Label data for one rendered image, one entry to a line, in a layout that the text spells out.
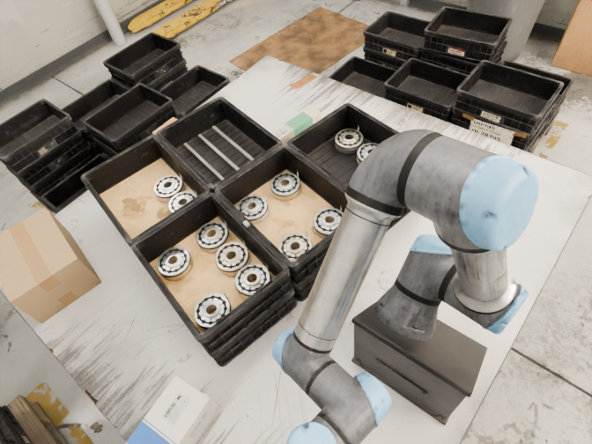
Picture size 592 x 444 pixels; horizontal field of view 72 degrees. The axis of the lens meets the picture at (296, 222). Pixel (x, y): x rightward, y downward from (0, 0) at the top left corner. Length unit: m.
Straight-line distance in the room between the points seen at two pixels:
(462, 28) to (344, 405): 2.51
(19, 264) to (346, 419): 1.18
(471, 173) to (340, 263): 0.24
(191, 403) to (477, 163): 0.92
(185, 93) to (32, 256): 1.58
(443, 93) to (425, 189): 2.01
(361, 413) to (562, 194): 1.21
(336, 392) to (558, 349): 1.59
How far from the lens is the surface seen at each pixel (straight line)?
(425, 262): 0.97
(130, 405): 1.36
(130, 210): 1.54
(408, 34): 3.07
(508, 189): 0.55
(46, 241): 1.58
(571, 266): 2.43
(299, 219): 1.33
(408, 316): 1.00
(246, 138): 1.64
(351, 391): 0.72
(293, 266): 1.11
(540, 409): 2.08
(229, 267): 1.24
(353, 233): 0.65
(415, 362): 0.96
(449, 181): 0.56
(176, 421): 1.19
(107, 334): 1.48
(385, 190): 0.61
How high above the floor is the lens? 1.88
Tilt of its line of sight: 53 degrees down
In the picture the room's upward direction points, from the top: 11 degrees counter-clockwise
